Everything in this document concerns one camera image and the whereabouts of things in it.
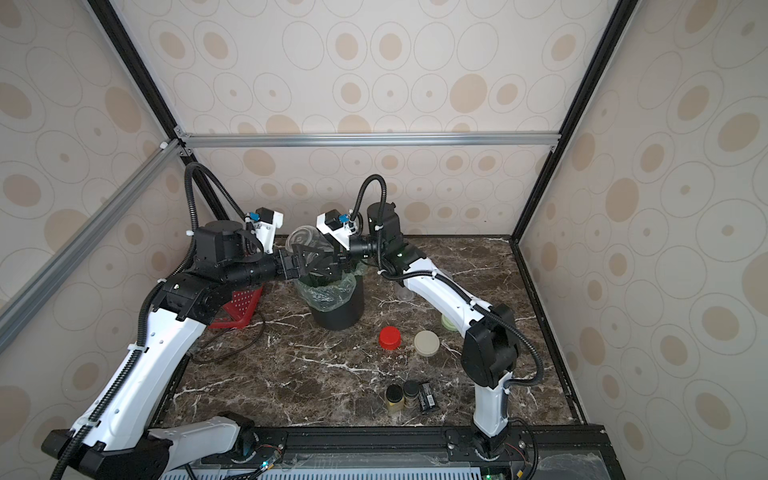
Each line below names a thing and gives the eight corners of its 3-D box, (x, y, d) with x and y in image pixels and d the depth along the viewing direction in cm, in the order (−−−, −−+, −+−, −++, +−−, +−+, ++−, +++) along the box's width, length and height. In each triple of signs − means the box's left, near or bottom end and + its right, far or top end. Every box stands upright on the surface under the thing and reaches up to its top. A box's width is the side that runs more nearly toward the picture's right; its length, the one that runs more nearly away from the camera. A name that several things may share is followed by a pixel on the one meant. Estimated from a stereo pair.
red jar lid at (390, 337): (379, 350, 92) (379, 347, 90) (379, 329, 97) (379, 326, 95) (400, 350, 92) (400, 347, 90) (400, 330, 97) (400, 326, 95)
